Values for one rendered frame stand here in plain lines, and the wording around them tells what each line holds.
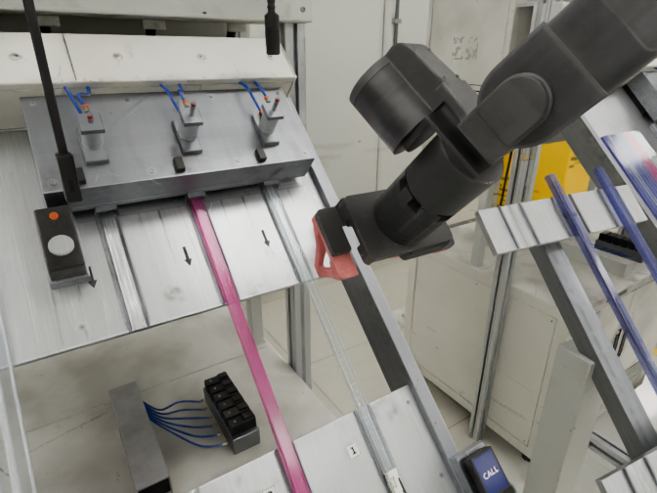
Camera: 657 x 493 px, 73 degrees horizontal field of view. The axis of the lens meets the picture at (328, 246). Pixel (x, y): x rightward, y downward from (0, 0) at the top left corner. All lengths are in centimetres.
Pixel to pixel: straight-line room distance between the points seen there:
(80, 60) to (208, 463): 64
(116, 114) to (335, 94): 205
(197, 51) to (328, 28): 190
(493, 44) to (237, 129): 95
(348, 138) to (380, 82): 233
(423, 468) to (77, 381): 77
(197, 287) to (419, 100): 36
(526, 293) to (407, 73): 115
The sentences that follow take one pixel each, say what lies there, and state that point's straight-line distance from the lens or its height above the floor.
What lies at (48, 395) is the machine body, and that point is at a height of 62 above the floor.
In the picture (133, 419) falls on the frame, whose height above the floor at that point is 66.
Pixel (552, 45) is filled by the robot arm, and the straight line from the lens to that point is 31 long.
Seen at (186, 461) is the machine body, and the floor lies 62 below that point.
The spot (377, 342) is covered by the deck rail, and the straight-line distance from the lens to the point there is 66.
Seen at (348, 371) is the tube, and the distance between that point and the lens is 59.
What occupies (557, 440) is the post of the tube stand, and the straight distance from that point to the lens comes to 92.
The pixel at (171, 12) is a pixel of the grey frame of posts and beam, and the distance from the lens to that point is 71.
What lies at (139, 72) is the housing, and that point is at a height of 124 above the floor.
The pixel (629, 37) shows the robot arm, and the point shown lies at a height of 127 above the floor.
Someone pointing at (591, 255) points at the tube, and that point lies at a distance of 78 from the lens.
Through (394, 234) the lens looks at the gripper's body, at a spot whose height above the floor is 112.
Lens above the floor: 126
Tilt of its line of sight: 23 degrees down
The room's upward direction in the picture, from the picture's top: straight up
